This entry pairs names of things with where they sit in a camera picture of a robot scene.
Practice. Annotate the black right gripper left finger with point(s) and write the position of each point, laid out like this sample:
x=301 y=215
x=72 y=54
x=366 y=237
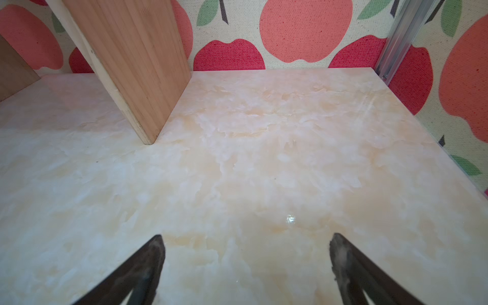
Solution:
x=135 y=280

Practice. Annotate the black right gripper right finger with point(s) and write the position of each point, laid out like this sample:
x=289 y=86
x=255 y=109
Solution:
x=360 y=280

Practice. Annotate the aluminium frame post right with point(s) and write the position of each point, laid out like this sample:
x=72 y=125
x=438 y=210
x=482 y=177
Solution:
x=408 y=21

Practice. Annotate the wooden two-tier shelf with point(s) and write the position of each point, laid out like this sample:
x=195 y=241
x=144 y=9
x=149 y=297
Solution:
x=133 y=47

